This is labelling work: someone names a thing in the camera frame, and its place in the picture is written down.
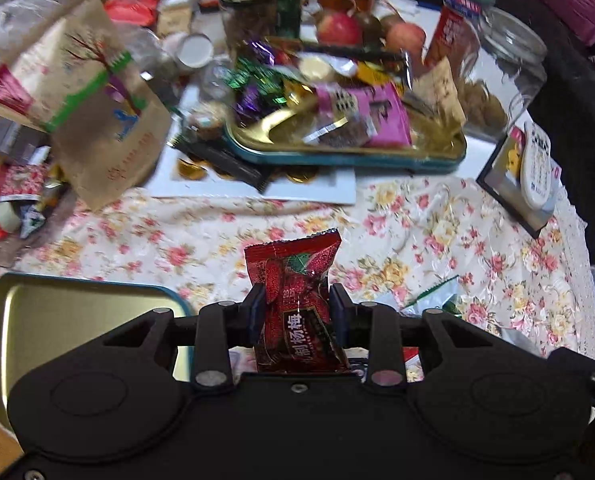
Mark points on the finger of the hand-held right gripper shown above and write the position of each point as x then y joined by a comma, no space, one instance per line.
572,360

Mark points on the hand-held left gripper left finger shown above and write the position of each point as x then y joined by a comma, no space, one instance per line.
256,310

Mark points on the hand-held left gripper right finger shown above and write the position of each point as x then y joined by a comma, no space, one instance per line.
337,310

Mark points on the red berry print snack packet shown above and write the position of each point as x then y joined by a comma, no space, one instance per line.
297,280

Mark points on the green and white snack packet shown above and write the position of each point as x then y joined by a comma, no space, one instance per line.
437,297

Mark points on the gold tin tray teal rim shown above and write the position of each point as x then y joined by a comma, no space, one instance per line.
77,310

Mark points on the glass jar of brown snacks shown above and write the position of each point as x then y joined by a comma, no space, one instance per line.
250,20

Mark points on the floral tablecloth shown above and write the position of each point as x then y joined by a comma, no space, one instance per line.
187,250

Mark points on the white flat tray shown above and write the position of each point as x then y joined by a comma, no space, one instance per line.
307,187

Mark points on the gold foil chocolate coin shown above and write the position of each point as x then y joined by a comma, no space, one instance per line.
301,177
190,169

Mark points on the black snack bar packet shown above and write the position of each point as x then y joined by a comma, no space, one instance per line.
222,160

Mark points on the teal tin of sweets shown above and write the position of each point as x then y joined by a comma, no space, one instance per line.
277,125

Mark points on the white oval device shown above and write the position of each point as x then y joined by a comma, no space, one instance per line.
540,170

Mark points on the clear pack of cookies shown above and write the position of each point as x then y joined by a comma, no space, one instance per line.
207,122

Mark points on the pink snack packet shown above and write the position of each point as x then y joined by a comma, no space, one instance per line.
377,110

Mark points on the purple foil candy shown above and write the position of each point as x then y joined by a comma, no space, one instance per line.
250,102

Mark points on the kraft paper snack bag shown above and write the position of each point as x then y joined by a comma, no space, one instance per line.
102,150

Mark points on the green foil candy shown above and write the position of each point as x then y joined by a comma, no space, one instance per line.
250,77

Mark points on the clear plastic jar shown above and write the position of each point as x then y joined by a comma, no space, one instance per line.
217,80

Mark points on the white cartoon print packet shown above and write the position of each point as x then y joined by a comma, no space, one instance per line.
32,222

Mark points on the small kraft snack packet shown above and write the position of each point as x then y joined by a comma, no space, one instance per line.
442,90

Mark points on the white tape roll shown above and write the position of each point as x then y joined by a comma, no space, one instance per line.
7,216

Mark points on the white cup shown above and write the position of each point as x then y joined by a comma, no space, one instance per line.
196,50

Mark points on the red lattice print packet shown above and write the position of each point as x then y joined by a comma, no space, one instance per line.
19,180

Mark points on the red apple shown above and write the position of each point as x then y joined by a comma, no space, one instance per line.
340,30
405,37

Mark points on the brown round fruit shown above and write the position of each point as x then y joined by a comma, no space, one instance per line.
368,26

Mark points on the glass cookie jar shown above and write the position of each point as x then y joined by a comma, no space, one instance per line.
507,55

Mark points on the green drink can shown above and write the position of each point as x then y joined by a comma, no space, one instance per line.
287,5

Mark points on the red plastic wrapper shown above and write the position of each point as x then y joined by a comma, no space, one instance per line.
132,7

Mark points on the clear plastic bag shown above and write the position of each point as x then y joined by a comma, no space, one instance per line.
7,25

